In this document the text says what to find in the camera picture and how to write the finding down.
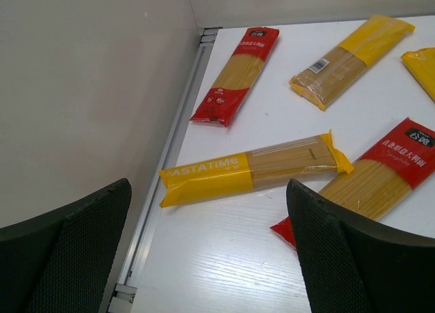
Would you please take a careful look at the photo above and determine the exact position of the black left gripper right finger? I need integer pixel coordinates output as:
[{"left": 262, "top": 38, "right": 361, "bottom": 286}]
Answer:
[{"left": 286, "top": 179, "right": 434, "bottom": 312}]

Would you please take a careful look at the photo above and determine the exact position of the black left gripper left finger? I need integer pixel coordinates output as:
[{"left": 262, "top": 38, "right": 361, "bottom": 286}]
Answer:
[{"left": 1, "top": 178, "right": 132, "bottom": 312}]

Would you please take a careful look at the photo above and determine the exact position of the yellow Pastatime bag left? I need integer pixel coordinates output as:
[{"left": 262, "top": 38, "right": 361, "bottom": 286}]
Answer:
[{"left": 160, "top": 132, "right": 353, "bottom": 208}]

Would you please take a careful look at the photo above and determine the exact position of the red spaghetti bag centre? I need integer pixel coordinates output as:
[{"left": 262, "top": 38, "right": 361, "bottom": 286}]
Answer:
[{"left": 270, "top": 116, "right": 435, "bottom": 249}]

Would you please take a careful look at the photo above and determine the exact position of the red spaghetti bag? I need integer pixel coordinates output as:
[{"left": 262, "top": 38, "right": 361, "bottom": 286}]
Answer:
[
  {"left": 190, "top": 26, "right": 279, "bottom": 127},
  {"left": 270, "top": 116, "right": 435, "bottom": 249}
]

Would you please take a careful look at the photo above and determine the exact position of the yellow spaghetti bag with barcode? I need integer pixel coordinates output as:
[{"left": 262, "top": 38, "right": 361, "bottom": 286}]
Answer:
[{"left": 289, "top": 15, "right": 415, "bottom": 111}]

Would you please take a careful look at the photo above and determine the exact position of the yellow spaghetti bag centre upright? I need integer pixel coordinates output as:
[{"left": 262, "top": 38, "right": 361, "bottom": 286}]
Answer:
[{"left": 401, "top": 48, "right": 435, "bottom": 100}]

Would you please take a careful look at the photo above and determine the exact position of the red spaghetti bag far left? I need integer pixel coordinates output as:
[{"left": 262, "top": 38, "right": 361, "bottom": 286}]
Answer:
[{"left": 190, "top": 26, "right": 279, "bottom": 127}]

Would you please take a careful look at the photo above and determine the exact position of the aluminium table edge rail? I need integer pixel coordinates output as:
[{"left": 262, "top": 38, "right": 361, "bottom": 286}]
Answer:
[{"left": 105, "top": 27, "right": 222, "bottom": 312}]

